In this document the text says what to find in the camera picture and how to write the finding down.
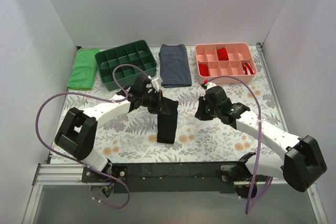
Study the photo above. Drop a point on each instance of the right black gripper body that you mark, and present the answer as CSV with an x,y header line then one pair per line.
x,y
202,109

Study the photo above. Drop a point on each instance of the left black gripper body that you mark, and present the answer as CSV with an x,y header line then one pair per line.
x,y
159,102

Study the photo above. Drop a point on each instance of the black underwear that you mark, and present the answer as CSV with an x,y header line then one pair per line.
x,y
167,124

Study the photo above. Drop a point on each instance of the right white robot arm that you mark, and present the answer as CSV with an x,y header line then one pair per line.
x,y
298,161

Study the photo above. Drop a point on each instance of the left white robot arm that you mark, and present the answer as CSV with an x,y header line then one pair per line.
x,y
77,133

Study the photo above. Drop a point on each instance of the rolled red underwear left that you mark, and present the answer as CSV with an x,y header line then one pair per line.
x,y
203,70

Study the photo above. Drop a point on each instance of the rolled red underwear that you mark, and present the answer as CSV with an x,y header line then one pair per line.
x,y
203,70
222,54

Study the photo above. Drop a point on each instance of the red white striped underwear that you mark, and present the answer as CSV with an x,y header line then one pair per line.
x,y
247,68

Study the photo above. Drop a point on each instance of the rolled red underwear top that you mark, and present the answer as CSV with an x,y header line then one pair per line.
x,y
222,54

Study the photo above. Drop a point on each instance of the folded grey-blue towel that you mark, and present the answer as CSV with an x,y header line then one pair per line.
x,y
174,66

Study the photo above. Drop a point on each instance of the floral patterned table mat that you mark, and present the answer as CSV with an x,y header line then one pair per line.
x,y
131,138

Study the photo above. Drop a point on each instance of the green divided organizer tray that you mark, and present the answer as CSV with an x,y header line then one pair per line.
x,y
127,62

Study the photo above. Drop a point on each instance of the pink divided organizer tray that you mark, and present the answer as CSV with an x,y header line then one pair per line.
x,y
225,72

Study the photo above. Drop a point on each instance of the folded green towel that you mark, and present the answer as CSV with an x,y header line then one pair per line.
x,y
84,70

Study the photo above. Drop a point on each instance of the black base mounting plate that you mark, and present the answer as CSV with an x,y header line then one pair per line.
x,y
181,177

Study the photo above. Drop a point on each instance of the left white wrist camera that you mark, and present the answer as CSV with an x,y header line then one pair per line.
x,y
155,82

